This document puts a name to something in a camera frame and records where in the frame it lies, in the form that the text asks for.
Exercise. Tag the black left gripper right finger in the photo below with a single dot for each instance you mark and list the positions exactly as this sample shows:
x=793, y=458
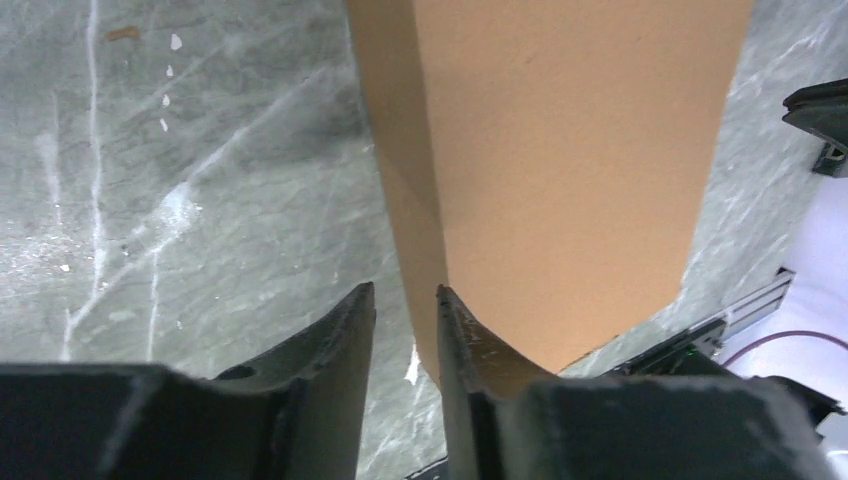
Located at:
x=684, y=417

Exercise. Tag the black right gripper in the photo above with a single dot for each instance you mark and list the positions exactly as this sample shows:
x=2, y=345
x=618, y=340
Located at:
x=821, y=110

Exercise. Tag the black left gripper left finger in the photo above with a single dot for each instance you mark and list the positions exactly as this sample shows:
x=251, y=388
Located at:
x=293, y=412

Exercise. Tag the brown cardboard box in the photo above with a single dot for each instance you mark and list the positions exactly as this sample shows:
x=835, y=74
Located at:
x=545, y=159

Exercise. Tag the aluminium frame rail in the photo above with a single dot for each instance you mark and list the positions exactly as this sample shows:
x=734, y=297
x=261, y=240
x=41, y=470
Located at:
x=729, y=324

